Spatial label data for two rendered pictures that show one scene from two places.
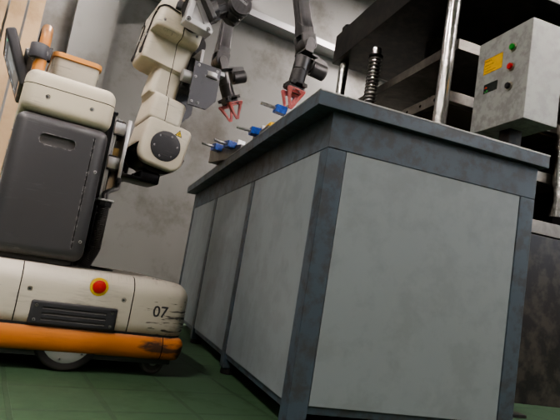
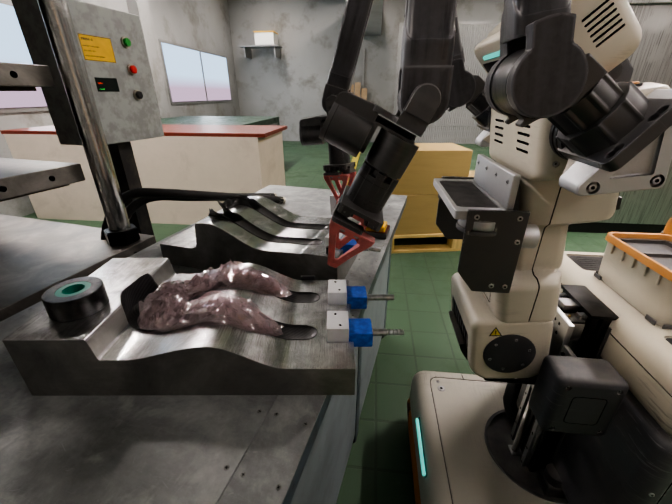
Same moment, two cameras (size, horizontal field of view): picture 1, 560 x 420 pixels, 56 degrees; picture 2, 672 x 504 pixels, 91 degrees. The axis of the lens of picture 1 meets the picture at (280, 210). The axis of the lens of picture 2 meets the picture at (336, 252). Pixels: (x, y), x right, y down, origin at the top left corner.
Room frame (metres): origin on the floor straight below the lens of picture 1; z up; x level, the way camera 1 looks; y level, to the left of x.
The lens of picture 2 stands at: (2.61, 0.53, 1.22)
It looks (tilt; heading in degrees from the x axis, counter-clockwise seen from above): 25 degrees down; 215
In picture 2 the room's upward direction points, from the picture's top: straight up
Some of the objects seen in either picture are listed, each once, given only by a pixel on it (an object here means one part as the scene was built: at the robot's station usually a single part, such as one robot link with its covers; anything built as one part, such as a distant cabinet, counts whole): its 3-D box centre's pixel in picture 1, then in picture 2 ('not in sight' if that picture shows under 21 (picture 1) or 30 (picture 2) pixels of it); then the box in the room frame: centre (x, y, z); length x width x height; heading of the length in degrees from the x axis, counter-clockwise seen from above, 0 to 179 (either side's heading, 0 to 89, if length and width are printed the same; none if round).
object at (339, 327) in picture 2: (215, 147); (365, 332); (2.21, 0.32, 0.85); 0.13 x 0.05 x 0.05; 125
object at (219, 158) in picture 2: not in sight; (163, 171); (0.66, -3.15, 0.45); 2.65 x 0.85 x 0.90; 118
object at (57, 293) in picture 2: not in sight; (76, 298); (2.48, -0.06, 0.93); 0.08 x 0.08 x 0.04
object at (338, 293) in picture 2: (227, 144); (361, 297); (2.12, 0.26, 0.85); 0.13 x 0.05 x 0.05; 125
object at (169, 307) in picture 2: not in sight; (214, 294); (2.32, 0.07, 0.90); 0.26 x 0.18 x 0.08; 125
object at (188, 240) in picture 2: not in sight; (265, 233); (2.01, -0.12, 0.87); 0.50 x 0.26 x 0.14; 108
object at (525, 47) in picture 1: (502, 213); (140, 225); (2.02, -0.85, 0.73); 0.30 x 0.22 x 1.47; 18
